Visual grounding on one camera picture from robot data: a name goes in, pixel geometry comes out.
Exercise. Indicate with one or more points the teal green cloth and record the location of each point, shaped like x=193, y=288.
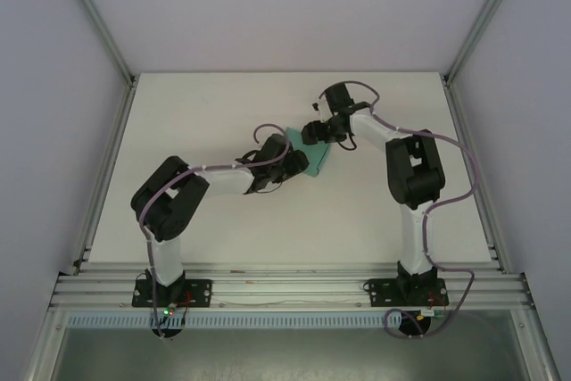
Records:
x=317, y=159

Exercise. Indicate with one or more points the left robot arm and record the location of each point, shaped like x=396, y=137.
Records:
x=223, y=180

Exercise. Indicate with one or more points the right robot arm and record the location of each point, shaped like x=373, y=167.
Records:
x=370, y=126

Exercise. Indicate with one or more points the left circuit board green light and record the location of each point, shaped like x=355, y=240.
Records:
x=168, y=310

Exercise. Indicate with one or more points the right small circuit board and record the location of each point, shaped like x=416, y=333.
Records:
x=432, y=313

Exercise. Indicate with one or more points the aluminium mounting rail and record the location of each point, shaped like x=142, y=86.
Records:
x=290, y=287

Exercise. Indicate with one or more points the aluminium right side rail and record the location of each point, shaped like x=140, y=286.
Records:
x=475, y=176

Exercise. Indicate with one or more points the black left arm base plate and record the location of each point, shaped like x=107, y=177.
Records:
x=201, y=292

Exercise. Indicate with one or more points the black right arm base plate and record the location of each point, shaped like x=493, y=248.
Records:
x=379, y=292

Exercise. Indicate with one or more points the aluminium left side rail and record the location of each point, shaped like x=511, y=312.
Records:
x=105, y=176

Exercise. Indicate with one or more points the aluminium right frame post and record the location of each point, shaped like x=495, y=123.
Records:
x=485, y=15

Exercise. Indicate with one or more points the aluminium frame post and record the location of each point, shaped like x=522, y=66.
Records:
x=96, y=15
x=485, y=15

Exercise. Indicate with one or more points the aluminium left frame post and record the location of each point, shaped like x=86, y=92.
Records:
x=96, y=15

